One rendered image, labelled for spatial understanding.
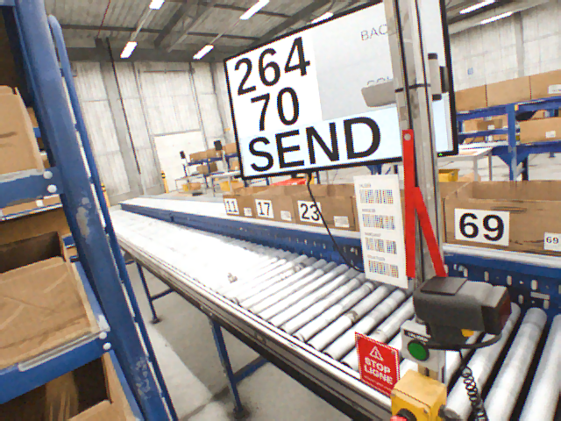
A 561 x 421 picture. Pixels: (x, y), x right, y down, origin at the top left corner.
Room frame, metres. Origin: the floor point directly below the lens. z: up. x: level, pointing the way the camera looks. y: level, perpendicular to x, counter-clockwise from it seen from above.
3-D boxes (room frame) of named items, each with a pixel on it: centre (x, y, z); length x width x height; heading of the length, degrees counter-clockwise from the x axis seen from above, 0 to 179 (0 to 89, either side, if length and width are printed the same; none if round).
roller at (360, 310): (0.90, -0.21, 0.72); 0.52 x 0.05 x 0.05; 128
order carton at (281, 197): (1.83, -0.07, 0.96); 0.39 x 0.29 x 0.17; 38
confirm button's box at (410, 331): (0.42, -0.20, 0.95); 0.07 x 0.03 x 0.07; 38
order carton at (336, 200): (1.52, -0.31, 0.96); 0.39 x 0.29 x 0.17; 38
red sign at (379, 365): (0.48, -0.16, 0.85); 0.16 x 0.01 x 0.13; 38
